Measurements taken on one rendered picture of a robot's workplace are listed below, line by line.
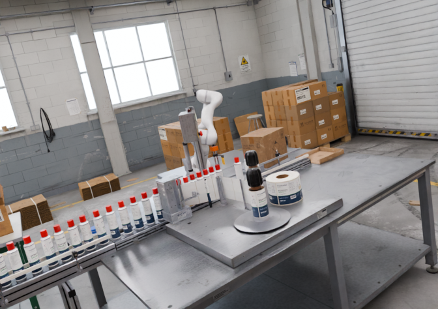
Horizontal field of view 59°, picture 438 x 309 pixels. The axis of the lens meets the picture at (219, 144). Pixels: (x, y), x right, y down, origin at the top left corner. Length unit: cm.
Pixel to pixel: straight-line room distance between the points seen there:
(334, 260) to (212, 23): 718
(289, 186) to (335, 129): 462
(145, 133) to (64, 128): 156
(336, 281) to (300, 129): 414
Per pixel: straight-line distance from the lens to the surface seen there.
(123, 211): 233
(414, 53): 650
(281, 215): 213
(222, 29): 894
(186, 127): 250
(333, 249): 225
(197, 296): 172
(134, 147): 802
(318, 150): 349
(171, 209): 231
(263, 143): 310
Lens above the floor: 174
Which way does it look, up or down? 12 degrees down
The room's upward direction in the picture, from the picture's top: 12 degrees counter-clockwise
